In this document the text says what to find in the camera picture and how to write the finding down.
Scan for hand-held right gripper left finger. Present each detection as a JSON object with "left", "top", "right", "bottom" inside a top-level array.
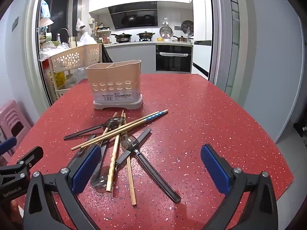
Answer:
[{"left": 23, "top": 144, "right": 102, "bottom": 230}]

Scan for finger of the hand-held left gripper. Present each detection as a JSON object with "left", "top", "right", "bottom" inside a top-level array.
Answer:
[
  {"left": 0, "top": 136, "right": 17, "bottom": 155},
  {"left": 0, "top": 146, "right": 44, "bottom": 181}
]

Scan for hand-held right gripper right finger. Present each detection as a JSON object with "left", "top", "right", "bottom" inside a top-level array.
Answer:
[{"left": 200, "top": 144, "right": 280, "bottom": 230}]

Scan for speckled bamboo chopstick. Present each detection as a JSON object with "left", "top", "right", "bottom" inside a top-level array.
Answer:
[{"left": 106, "top": 110, "right": 125, "bottom": 192}]

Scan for blue patterned chopstick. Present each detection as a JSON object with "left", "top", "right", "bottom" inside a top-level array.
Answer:
[{"left": 78, "top": 109, "right": 169, "bottom": 149}]

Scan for beige plastic utensil holder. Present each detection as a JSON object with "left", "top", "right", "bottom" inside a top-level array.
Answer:
[{"left": 86, "top": 59, "right": 144, "bottom": 110}]

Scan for pink plastic stool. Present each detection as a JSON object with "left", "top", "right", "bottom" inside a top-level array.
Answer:
[{"left": 0, "top": 100, "right": 33, "bottom": 159}]

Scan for yellow oil bottle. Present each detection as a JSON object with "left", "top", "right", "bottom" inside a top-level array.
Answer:
[{"left": 54, "top": 71, "right": 66, "bottom": 88}]

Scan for clear plastic bags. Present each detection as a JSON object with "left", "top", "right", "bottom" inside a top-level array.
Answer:
[{"left": 38, "top": 42, "right": 70, "bottom": 61}]

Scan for beige floral storage cart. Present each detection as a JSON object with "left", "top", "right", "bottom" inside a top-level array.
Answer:
[{"left": 49, "top": 44, "right": 101, "bottom": 96}]

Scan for black built-in oven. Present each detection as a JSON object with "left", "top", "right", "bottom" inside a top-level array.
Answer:
[{"left": 155, "top": 44, "right": 193, "bottom": 73}]

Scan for black hanging cloth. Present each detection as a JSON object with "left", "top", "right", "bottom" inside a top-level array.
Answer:
[{"left": 101, "top": 44, "right": 113, "bottom": 64}]

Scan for white refrigerator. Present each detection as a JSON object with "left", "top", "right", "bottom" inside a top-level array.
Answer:
[{"left": 188, "top": 0, "right": 214, "bottom": 81}]

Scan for grey kitchen counter cabinets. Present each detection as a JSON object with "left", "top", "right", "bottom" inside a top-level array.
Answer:
[{"left": 104, "top": 42, "right": 193, "bottom": 75}]

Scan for black kitchen faucet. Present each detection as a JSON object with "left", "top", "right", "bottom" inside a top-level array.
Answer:
[{"left": 58, "top": 28, "right": 70, "bottom": 42}]

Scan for small steel saucepan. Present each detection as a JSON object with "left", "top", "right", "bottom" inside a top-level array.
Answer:
[{"left": 173, "top": 35, "right": 194, "bottom": 43}]

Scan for black wok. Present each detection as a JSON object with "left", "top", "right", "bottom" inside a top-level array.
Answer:
[{"left": 111, "top": 33, "right": 133, "bottom": 43}]

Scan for spice rack with bottles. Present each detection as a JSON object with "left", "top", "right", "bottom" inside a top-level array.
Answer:
[{"left": 92, "top": 23, "right": 111, "bottom": 45}]

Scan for blue hanging bag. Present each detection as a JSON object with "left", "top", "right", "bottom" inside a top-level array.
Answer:
[{"left": 40, "top": 0, "right": 54, "bottom": 27}]

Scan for round dark hanging rack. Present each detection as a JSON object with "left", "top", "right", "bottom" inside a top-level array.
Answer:
[{"left": 181, "top": 20, "right": 194, "bottom": 34}]

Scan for dark cooking pot with lid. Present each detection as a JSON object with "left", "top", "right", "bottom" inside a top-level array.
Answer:
[{"left": 137, "top": 31, "right": 155, "bottom": 40}]

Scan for hanging metal strainer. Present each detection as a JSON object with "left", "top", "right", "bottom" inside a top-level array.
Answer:
[{"left": 159, "top": 18, "right": 173, "bottom": 38}]

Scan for black range hood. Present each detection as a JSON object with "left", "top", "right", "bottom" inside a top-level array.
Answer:
[{"left": 108, "top": 2, "right": 159, "bottom": 29}]

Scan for grey sliding door frame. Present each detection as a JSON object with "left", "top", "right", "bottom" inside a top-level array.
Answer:
[{"left": 25, "top": 0, "right": 245, "bottom": 107}]

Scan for white towel on oven handle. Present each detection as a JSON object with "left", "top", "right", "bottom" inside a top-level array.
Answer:
[{"left": 159, "top": 51, "right": 187, "bottom": 57}]

